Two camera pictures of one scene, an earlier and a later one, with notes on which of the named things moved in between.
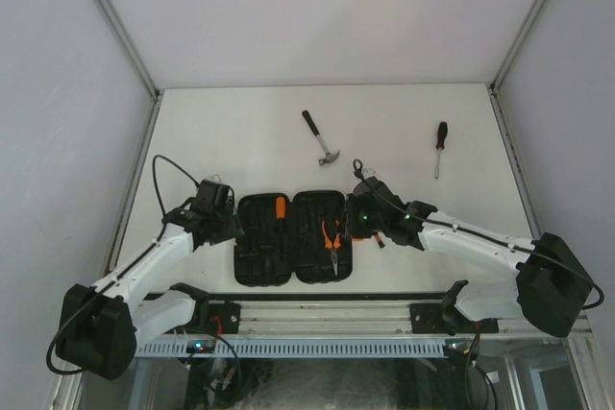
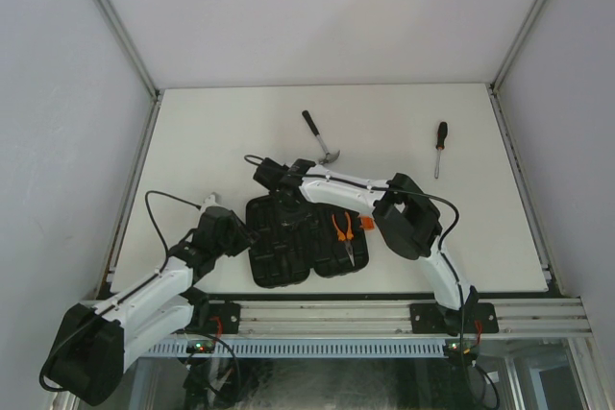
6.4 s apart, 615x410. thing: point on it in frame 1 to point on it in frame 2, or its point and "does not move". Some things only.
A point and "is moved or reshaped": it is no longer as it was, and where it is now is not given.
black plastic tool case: x=279 y=236 is moved or reshaped
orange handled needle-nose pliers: x=336 y=244 to x=346 y=237
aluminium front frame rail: x=296 y=318 does not move
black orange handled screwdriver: x=443 y=131 does not move
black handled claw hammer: x=330 y=157 does not move
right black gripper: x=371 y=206 to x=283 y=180
